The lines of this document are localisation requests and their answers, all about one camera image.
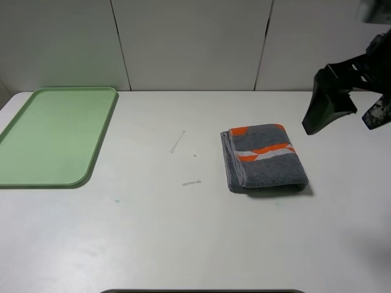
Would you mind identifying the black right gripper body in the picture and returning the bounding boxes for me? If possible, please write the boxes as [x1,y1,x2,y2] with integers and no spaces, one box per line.
[323,31,390,94]

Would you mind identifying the light green plastic tray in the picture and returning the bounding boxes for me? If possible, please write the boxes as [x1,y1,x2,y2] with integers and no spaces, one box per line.
[1,87,118,189]

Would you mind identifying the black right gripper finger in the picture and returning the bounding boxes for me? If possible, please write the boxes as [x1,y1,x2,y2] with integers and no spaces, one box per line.
[302,68,357,136]
[362,94,391,130]

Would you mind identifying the grey towel with orange pattern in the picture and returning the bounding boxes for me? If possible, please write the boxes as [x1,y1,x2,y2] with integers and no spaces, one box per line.
[220,124,309,193]

